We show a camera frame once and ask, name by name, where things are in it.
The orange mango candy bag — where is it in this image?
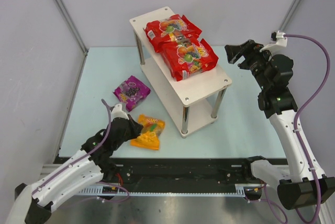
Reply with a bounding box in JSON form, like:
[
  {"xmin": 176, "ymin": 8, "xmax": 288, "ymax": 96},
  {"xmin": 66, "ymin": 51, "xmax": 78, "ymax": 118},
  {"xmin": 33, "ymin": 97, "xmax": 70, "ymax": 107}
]
[{"xmin": 130, "ymin": 114, "xmax": 165, "ymax": 151}]

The red candy bag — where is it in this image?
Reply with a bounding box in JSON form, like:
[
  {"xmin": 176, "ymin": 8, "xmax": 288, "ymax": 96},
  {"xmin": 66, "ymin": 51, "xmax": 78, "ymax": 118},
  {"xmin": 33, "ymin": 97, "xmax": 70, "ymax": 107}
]
[
  {"xmin": 161, "ymin": 38, "xmax": 218, "ymax": 82},
  {"xmin": 143, "ymin": 14, "xmax": 202, "ymax": 53}
]

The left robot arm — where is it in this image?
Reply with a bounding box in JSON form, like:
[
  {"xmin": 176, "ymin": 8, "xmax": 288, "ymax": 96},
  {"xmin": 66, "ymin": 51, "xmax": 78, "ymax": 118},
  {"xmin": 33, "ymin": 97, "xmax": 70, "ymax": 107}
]
[{"xmin": 18, "ymin": 117, "xmax": 143, "ymax": 223}]

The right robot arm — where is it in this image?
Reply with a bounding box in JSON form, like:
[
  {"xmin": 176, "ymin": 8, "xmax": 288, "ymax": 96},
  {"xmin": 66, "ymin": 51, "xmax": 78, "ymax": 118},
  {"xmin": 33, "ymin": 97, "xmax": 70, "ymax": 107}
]
[{"xmin": 225, "ymin": 40, "xmax": 334, "ymax": 210}]

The purple candy bag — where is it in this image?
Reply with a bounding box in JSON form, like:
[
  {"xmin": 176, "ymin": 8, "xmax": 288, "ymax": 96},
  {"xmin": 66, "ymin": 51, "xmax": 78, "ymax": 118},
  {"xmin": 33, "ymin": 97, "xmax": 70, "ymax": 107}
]
[{"xmin": 113, "ymin": 75, "xmax": 151, "ymax": 112}]

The white two-tier shelf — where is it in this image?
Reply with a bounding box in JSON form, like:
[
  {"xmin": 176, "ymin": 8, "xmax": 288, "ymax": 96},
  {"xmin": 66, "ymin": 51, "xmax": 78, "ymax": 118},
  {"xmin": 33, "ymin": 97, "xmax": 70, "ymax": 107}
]
[{"xmin": 130, "ymin": 6, "xmax": 232, "ymax": 138}]

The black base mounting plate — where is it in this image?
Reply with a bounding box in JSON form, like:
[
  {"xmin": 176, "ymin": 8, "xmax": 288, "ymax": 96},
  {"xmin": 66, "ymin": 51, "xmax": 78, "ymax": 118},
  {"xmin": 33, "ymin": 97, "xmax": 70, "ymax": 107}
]
[{"xmin": 107, "ymin": 157, "xmax": 263, "ymax": 184}]

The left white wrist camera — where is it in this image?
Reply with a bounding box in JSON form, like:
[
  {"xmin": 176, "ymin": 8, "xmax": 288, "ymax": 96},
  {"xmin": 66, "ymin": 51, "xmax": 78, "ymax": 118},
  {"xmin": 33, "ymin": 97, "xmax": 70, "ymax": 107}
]
[{"xmin": 110, "ymin": 103, "xmax": 129, "ymax": 120}]

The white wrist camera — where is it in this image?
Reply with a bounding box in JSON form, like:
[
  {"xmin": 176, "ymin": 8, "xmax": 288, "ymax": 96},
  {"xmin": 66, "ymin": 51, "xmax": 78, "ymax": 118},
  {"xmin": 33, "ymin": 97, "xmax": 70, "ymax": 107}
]
[
  {"xmin": 260, "ymin": 31, "xmax": 287, "ymax": 53},
  {"xmin": 110, "ymin": 103, "xmax": 129, "ymax": 120}
]

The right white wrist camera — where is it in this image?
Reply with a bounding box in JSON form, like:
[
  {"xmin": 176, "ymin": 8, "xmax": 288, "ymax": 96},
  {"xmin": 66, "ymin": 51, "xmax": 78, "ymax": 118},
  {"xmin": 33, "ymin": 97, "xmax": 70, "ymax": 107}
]
[{"xmin": 260, "ymin": 31, "xmax": 287, "ymax": 53}]

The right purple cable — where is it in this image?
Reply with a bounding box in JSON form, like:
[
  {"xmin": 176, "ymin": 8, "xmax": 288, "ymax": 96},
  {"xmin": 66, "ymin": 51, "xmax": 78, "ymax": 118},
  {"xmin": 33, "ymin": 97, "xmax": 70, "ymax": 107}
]
[{"xmin": 261, "ymin": 33, "xmax": 331, "ymax": 223}]

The aluminium rail with cable duct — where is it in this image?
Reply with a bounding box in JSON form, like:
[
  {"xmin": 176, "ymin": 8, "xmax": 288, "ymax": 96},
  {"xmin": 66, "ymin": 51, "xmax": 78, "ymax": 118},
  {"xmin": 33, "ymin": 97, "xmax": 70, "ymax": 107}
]
[{"xmin": 38, "ymin": 165, "xmax": 322, "ymax": 198}]

